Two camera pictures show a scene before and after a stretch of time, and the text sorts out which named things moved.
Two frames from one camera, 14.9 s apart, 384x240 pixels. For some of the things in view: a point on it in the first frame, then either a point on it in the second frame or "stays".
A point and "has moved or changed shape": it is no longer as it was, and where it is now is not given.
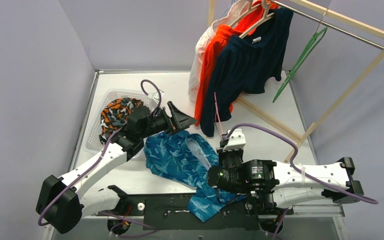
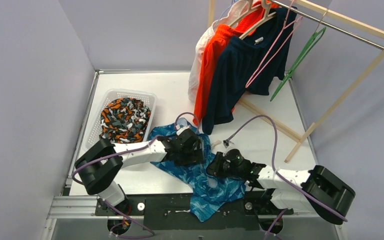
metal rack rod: (332, 25) stays
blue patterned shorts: (188, 157) has moved or changed shape
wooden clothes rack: (351, 20) stays
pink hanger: (219, 116) to (287, 30)
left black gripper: (172, 117) to (196, 147)
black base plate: (175, 212) stays
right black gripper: (221, 153) to (215, 168)
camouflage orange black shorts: (114, 116) stays
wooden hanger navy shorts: (265, 5) stays
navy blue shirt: (245, 64) stays
